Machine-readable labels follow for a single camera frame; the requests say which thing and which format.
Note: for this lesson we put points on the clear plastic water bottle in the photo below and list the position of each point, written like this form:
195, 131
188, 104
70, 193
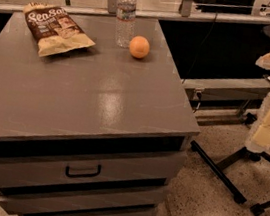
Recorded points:
125, 19

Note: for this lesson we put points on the black wheeled stand base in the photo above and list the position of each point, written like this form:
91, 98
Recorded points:
202, 191

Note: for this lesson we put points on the orange fruit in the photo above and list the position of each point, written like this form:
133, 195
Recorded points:
139, 47

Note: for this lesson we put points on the grey drawer cabinet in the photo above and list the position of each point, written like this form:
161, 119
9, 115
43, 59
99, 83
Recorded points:
90, 107

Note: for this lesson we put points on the sea salt chip bag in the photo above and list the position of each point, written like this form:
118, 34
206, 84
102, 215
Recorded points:
54, 30

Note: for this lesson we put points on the grey metal railing frame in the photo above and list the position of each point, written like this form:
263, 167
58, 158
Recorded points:
189, 12

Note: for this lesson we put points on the black drawer handle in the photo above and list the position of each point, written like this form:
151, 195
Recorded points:
82, 173

